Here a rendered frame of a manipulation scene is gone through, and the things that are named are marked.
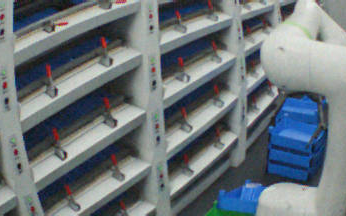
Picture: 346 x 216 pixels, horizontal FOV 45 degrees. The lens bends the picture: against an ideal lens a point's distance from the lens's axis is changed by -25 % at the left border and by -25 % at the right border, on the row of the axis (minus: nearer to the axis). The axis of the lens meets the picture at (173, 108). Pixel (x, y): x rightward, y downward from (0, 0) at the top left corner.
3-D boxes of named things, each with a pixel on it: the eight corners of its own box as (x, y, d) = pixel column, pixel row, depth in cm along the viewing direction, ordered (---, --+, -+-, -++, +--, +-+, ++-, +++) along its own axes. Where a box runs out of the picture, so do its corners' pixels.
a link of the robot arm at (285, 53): (309, 105, 89) (308, 47, 84) (255, 95, 95) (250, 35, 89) (319, 71, 104) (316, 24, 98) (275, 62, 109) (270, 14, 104)
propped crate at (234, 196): (243, 195, 217) (247, 179, 216) (279, 199, 207) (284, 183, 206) (215, 208, 191) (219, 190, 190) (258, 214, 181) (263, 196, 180)
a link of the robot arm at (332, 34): (359, 39, 123) (348, 50, 133) (333, 12, 124) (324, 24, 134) (346, 68, 119) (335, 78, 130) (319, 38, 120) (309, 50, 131)
